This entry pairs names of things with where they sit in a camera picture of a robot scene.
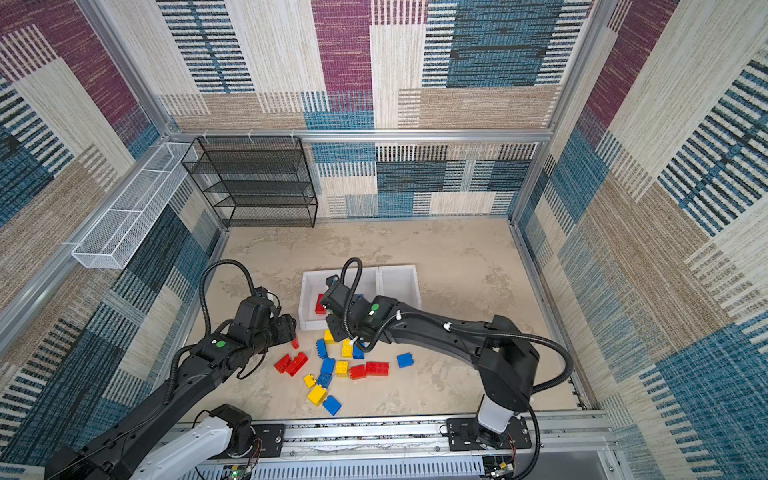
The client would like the middle white bin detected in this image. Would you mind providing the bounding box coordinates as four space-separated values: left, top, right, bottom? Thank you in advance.
344 266 379 302

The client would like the white wire mesh basket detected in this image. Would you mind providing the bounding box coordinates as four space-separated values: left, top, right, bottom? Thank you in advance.
72 142 189 270

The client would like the blue long brick lower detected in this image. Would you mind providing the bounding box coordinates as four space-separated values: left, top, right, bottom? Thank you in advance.
317 358 336 388

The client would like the left white bin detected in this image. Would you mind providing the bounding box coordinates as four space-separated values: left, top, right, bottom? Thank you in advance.
298 269 340 331

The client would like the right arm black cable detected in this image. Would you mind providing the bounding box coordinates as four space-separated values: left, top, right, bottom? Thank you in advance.
339 257 575 480

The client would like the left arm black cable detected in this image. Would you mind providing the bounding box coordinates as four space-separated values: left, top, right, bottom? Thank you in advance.
197 259 256 337

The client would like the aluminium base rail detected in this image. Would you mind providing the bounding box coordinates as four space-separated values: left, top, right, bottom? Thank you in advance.
179 412 619 480

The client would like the blue long brick left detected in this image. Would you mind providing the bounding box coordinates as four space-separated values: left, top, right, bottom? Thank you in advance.
316 339 328 359

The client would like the black wire shelf rack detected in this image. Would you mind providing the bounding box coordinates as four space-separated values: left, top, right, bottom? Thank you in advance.
181 136 318 228

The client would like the red wide brick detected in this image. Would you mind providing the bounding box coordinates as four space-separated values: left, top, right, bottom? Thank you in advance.
365 361 390 377

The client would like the yellow brick bottom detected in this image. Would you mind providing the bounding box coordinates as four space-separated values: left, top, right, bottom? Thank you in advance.
307 384 327 406

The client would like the small yellow brick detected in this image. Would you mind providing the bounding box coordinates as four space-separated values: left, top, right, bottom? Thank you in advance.
303 374 317 388

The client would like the red long brick tall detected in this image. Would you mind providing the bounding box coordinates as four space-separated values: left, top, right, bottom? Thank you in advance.
314 294 327 316

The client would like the red long diagonal brick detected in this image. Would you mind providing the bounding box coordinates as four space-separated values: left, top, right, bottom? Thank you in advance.
285 352 309 377

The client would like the blue long brick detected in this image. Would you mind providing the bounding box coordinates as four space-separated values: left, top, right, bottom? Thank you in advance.
316 339 328 359
317 358 336 388

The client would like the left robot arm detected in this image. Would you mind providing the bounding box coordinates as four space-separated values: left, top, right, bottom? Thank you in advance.
45 295 297 479

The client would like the blue brick bottom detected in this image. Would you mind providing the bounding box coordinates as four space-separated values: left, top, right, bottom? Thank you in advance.
322 395 342 416

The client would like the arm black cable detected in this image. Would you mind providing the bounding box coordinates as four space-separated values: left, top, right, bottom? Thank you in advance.
339 257 575 480
197 259 256 337

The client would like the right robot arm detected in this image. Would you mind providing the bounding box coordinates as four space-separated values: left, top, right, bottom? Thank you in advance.
321 275 539 449

